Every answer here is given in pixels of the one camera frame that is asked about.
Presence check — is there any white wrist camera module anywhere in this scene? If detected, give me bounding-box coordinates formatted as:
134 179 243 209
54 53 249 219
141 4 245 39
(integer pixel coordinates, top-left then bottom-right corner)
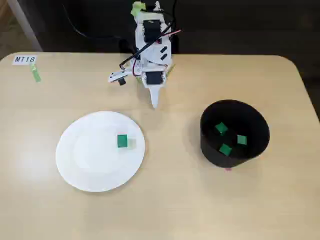
107 70 129 87

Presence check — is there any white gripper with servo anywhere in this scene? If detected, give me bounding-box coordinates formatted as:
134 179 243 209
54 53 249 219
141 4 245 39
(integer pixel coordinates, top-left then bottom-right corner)
140 70 169 109

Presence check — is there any green masking tape wrap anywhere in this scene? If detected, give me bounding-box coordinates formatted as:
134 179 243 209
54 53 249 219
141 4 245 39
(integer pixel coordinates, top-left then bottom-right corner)
130 1 147 16

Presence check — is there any white paper plate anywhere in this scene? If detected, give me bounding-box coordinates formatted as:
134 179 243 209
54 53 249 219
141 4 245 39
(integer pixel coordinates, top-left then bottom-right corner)
55 110 146 193

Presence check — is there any black hanging cable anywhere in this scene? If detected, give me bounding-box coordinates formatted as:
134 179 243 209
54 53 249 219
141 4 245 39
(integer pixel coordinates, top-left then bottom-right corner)
171 0 179 25

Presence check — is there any white MT18 label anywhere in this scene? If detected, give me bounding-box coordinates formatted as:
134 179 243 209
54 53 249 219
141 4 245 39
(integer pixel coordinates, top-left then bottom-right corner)
11 54 38 66

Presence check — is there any black pot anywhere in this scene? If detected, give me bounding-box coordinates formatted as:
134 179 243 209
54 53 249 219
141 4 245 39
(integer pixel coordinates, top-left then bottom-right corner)
199 99 271 169

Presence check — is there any red servo wire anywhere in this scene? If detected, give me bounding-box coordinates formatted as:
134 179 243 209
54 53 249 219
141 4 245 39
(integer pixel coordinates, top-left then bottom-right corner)
158 29 183 40

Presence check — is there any white metal pole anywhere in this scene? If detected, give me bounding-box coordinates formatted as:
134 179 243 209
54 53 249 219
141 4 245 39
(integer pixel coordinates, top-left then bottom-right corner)
6 0 44 52

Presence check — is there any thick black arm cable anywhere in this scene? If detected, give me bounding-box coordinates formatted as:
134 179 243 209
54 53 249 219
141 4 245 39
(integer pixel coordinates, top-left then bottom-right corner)
118 37 163 72

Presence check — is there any thin black background cable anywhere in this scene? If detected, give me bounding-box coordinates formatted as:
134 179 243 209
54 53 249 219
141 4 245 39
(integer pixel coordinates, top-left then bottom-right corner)
61 4 122 40

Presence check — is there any green tape strip with writing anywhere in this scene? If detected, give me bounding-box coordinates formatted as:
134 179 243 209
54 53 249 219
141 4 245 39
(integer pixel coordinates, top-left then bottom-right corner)
28 62 43 84

